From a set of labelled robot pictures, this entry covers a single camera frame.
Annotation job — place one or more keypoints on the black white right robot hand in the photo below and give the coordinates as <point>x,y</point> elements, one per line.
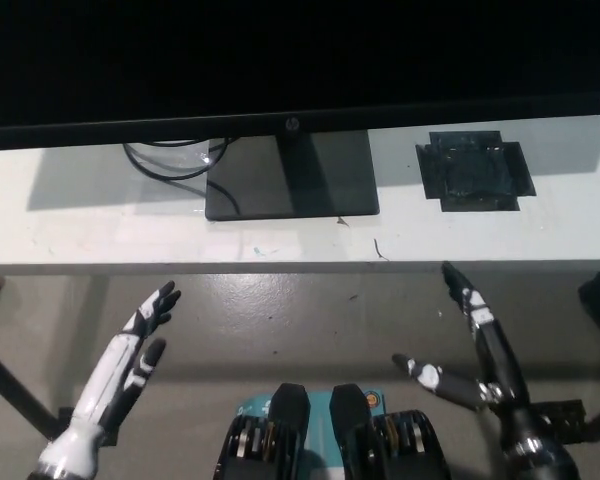
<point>500,360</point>

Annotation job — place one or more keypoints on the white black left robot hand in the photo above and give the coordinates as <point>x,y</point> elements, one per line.
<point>122,350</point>

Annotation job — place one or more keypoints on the black HP monitor screen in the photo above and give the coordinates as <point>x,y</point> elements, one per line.
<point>290,60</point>

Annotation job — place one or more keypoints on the black teal robot torso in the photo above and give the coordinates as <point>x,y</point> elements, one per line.
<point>330,440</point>

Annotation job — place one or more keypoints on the black glossy monitor stand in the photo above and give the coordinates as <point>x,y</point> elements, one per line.
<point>300,185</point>

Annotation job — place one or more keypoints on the black tape patch on floor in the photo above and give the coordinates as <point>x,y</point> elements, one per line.
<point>565,420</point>
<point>111,437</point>

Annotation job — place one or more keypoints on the clear plastic film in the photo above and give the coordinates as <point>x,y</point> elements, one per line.
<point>180,200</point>

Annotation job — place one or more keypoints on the black tape patch on table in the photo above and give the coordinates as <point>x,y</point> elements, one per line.
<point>472,172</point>

